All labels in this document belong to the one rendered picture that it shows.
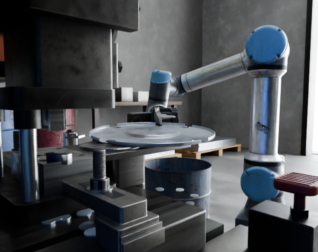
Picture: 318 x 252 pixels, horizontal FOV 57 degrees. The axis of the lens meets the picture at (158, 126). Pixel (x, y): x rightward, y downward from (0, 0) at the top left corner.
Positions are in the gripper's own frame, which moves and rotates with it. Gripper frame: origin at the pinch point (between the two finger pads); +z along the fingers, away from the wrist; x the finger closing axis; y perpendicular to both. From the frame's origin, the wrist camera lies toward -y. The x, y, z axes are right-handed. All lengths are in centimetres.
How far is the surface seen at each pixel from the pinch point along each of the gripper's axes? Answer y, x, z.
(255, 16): 209, -118, -434
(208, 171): 37, 41, -79
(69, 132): -22.2, 0.0, 8.6
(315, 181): 18.0, 0.7, 43.1
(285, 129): 246, 72, -371
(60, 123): -19.2, -5.6, 30.1
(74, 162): -16.2, -0.2, 34.7
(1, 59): -39.9, -17.4, 0.4
